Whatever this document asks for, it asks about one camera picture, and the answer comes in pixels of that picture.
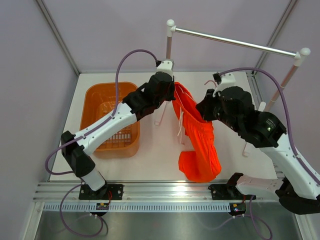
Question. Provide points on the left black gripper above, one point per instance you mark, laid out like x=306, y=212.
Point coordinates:
x=170, y=96

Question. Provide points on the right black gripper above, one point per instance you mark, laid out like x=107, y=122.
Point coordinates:
x=204, y=106

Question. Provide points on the pink clothes hanger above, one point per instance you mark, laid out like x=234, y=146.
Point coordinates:
x=191, y=124

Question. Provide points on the orange shorts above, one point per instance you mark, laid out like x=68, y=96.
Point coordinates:
x=201, y=164

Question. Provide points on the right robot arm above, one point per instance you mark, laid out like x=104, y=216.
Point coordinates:
x=297, y=192

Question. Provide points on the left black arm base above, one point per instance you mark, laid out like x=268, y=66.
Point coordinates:
x=107, y=192

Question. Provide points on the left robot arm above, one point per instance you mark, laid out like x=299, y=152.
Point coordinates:
x=77, y=148

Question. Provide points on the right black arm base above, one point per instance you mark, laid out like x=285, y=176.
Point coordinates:
x=228, y=191

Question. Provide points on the silver clothes rack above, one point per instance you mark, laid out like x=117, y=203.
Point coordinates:
x=299, y=57

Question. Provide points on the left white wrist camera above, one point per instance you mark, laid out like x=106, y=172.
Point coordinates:
x=165, y=66

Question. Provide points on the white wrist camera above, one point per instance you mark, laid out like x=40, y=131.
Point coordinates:
x=227, y=80
x=165, y=66

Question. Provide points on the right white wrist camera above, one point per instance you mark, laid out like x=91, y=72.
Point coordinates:
x=227, y=80

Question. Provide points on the aluminium mounting rail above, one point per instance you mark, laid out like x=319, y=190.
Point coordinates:
x=133, y=191

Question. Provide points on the white slotted cable duct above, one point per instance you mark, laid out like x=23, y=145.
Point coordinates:
x=135, y=207

